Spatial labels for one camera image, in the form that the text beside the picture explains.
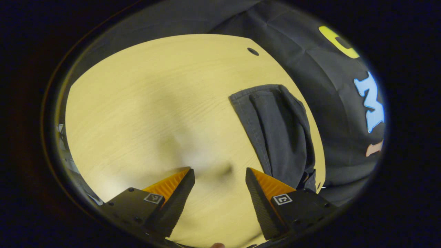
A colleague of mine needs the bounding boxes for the black backdrop cloth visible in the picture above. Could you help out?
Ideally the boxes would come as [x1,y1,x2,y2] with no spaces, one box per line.
[69,0,386,207]

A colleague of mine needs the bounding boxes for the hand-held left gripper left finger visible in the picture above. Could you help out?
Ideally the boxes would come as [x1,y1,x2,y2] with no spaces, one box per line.
[100,167,195,239]

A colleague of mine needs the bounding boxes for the dark grey jeans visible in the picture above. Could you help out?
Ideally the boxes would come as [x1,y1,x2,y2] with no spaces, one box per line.
[229,84,317,193]

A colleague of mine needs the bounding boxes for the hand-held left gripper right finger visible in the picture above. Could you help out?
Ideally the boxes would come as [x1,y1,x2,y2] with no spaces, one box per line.
[245,167,340,241]

